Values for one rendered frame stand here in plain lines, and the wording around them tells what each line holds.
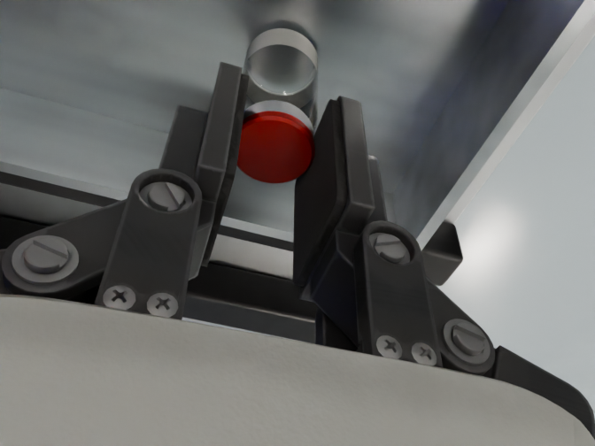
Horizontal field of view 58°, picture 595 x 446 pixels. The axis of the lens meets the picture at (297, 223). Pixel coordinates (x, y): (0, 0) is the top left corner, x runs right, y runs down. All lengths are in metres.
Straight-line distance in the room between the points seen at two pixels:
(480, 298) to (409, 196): 1.59
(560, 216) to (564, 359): 0.74
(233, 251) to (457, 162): 0.11
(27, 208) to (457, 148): 0.17
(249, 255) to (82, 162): 0.09
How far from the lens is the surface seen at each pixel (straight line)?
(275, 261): 0.24
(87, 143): 0.18
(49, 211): 0.24
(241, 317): 0.23
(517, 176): 1.43
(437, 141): 0.18
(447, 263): 0.21
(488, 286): 1.73
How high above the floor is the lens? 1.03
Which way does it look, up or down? 45 degrees down
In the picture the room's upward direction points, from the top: 177 degrees counter-clockwise
